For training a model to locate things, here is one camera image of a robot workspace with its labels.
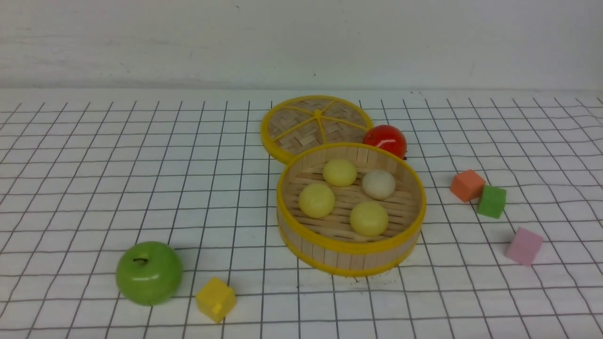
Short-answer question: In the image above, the yellow bun front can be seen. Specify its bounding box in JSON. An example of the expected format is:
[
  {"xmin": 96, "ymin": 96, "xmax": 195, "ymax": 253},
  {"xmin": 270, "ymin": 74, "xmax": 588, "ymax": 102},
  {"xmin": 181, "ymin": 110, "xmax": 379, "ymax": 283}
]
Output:
[{"xmin": 350, "ymin": 201, "xmax": 389, "ymax": 237}]

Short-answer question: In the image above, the yellow cube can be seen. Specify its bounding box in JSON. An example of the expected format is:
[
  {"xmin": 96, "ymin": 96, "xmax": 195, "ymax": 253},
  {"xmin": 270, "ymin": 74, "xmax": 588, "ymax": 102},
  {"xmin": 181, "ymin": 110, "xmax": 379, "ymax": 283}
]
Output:
[{"xmin": 195, "ymin": 276, "xmax": 236, "ymax": 323}]

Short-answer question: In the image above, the yellow bun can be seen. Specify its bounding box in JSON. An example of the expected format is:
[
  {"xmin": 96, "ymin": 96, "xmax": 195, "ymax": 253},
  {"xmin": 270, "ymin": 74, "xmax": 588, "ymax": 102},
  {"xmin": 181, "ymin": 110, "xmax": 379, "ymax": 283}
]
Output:
[
  {"xmin": 299, "ymin": 183, "xmax": 335, "ymax": 219},
  {"xmin": 322, "ymin": 158, "xmax": 358, "ymax": 187},
  {"xmin": 350, "ymin": 201, "xmax": 389, "ymax": 237}
]

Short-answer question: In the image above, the pink cube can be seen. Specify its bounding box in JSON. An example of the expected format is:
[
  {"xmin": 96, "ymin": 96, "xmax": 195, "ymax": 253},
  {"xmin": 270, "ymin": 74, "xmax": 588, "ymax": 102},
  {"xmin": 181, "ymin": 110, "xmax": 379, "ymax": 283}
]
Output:
[{"xmin": 505, "ymin": 227, "xmax": 543, "ymax": 267}]

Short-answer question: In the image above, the red tomato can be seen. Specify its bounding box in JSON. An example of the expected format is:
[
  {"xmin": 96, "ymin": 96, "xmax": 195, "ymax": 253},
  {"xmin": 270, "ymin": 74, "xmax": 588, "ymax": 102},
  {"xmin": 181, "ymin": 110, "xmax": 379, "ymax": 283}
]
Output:
[{"xmin": 362, "ymin": 124, "xmax": 407, "ymax": 160}]

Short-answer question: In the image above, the bamboo steamer tray yellow rim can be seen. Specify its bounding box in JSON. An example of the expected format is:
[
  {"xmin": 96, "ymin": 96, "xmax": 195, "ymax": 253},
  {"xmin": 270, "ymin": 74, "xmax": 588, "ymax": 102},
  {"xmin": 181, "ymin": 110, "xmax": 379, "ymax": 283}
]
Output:
[{"xmin": 276, "ymin": 143, "xmax": 426, "ymax": 277}]

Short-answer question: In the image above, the green cube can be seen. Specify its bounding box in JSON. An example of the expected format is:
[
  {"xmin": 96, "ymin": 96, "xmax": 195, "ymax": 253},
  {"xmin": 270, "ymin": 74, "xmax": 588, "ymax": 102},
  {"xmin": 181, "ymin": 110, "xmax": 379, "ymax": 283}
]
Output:
[{"xmin": 477, "ymin": 185, "xmax": 507, "ymax": 219}]

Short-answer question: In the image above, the green apple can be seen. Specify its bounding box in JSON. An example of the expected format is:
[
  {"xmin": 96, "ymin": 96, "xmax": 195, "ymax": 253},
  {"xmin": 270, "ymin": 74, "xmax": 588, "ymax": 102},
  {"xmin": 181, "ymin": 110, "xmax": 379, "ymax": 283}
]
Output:
[{"xmin": 115, "ymin": 241, "xmax": 184, "ymax": 306}]

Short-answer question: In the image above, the orange cube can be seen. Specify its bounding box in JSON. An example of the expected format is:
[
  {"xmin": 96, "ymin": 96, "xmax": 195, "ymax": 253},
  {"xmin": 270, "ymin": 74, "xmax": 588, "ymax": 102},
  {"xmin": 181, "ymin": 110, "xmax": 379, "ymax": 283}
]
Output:
[{"xmin": 450, "ymin": 169, "xmax": 486, "ymax": 202}]

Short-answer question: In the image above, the white grid tablecloth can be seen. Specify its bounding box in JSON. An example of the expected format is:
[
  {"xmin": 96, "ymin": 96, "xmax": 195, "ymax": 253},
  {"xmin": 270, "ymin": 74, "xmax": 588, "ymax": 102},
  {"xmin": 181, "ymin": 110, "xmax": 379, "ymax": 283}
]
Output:
[{"xmin": 0, "ymin": 89, "xmax": 603, "ymax": 339}]

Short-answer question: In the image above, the bamboo steamer lid yellow rim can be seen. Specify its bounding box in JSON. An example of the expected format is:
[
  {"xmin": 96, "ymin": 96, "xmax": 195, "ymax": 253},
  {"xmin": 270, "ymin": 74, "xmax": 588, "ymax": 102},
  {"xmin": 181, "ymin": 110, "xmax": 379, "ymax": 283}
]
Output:
[{"xmin": 259, "ymin": 95, "xmax": 374, "ymax": 164}]

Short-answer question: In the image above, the beige bun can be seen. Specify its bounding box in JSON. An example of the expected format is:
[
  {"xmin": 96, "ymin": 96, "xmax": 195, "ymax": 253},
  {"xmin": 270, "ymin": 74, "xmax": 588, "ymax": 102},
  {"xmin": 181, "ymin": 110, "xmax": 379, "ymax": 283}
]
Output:
[{"xmin": 361, "ymin": 169, "xmax": 396, "ymax": 200}]

